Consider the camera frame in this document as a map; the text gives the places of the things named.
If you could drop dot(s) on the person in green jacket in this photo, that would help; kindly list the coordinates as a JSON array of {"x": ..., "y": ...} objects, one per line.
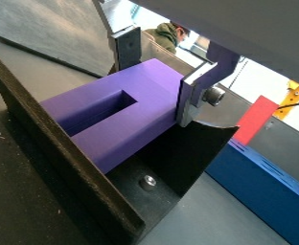
[{"x": 169, "y": 35}]

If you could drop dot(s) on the black curved stand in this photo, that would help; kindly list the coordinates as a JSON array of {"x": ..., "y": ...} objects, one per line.
[{"x": 59, "y": 200}]

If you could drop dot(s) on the purple double-square block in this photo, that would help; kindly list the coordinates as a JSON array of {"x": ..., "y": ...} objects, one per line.
[{"x": 117, "y": 114}]

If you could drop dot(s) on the blue foam shape board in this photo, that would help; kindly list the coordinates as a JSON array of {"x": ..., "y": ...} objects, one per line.
[{"x": 262, "y": 186}]

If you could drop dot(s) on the yellow metal frame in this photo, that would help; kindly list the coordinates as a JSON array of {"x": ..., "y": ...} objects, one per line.
[{"x": 291, "y": 101}]

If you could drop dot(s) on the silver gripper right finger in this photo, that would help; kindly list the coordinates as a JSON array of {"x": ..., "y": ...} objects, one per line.
[{"x": 198, "y": 82}]

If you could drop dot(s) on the red block peg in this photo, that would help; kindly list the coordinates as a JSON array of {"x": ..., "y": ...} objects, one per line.
[{"x": 254, "y": 119}]

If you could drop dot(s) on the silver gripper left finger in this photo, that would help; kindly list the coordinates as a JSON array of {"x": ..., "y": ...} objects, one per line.
[{"x": 122, "y": 32}]

